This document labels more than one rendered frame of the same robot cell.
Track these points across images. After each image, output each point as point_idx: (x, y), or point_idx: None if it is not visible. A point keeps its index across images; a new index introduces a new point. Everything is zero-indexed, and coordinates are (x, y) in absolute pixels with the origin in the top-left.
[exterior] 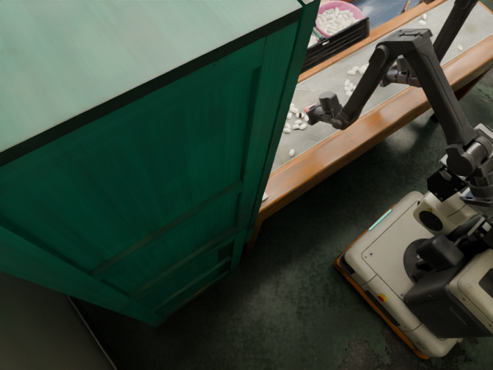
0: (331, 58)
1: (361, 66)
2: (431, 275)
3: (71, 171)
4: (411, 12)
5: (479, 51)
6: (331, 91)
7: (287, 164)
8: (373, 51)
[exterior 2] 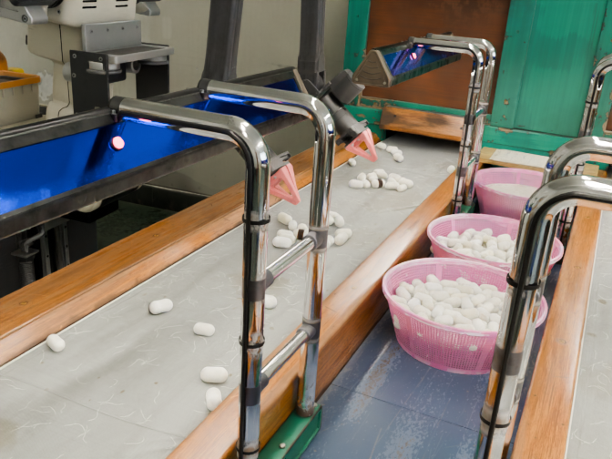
0: (402, 232)
1: (331, 251)
2: (71, 240)
3: None
4: (271, 379)
5: None
6: (351, 78)
7: (348, 158)
8: (325, 279)
